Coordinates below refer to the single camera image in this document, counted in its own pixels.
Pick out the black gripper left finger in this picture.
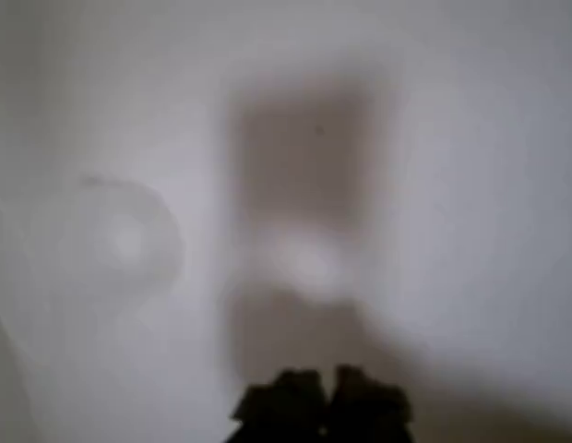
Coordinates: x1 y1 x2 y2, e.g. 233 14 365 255
220 365 331 443

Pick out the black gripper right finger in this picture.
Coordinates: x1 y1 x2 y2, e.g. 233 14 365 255
329 363 415 443

